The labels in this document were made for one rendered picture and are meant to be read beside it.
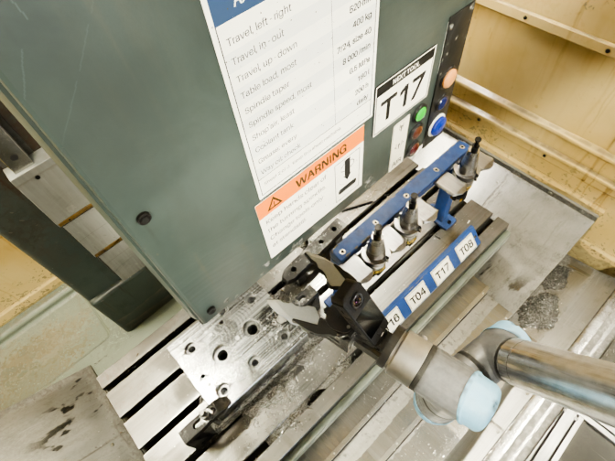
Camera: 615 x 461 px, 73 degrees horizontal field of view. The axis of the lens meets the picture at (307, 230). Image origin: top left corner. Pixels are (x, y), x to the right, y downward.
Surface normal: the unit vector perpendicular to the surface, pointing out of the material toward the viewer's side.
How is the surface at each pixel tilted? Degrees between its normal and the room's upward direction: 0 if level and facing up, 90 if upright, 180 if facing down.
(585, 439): 0
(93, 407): 24
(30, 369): 0
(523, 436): 0
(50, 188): 90
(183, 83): 90
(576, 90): 90
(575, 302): 17
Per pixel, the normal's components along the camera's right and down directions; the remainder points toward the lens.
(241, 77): 0.68, 0.59
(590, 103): -0.73, 0.60
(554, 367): -0.80, -0.57
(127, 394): -0.08, -0.54
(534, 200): -0.37, -0.25
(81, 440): 0.23, -0.73
